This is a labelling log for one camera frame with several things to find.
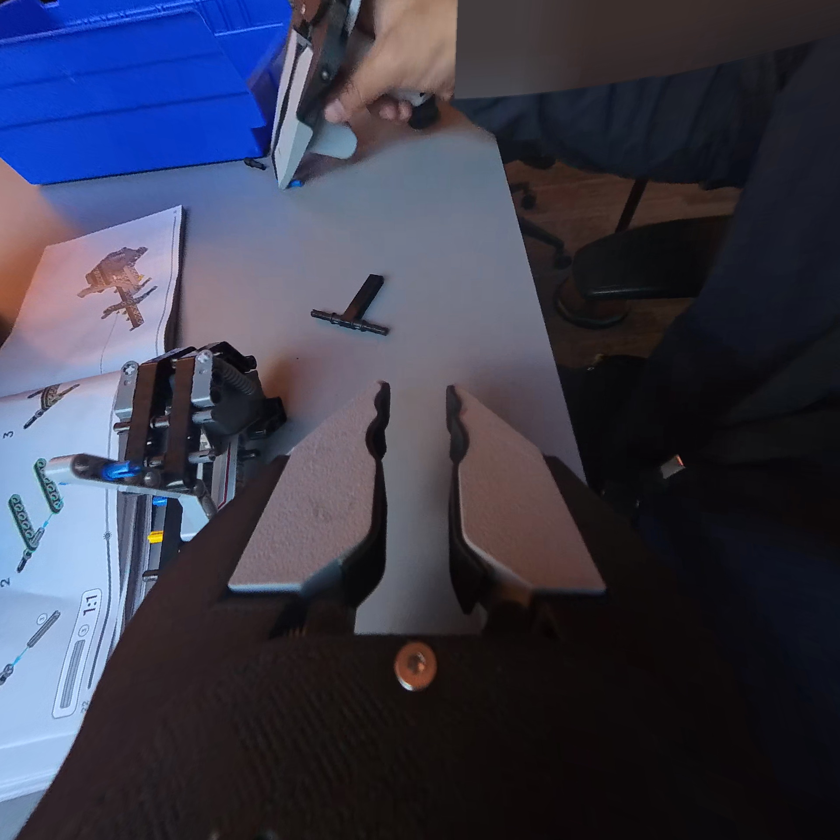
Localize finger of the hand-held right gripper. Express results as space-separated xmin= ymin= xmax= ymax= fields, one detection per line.
xmin=307 ymin=120 xmax=360 ymax=160
xmin=271 ymin=0 xmax=350 ymax=193

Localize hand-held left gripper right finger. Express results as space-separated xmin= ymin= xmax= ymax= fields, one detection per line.
xmin=445 ymin=384 xmax=607 ymax=616

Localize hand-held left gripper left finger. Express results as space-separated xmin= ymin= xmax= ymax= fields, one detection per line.
xmin=227 ymin=379 xmax=392 ymax=614

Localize black lego axle piece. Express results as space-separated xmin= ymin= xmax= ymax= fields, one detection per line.
xmin=310 ymin=273 xmax=391 ymax=337

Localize partly built lego model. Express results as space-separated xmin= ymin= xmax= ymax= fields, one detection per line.
xmin=47 ymin=340 xmax=288 ymax=585

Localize lego instruction booklet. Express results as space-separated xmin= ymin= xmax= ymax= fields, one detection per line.
xmin=0 ymin=205 xmax=186 ymax=788

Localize person's right hand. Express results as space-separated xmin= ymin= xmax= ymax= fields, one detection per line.
xmin=323 ymin=0 xmax=459 ymax=126

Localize blue plastic storage bin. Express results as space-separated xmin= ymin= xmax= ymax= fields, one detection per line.
xmin=0 ymin=0 xmax=294 ymax=186

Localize black office chair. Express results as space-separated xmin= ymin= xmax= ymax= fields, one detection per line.
xmin=511 ymin=177 xmax=729 ymax=330

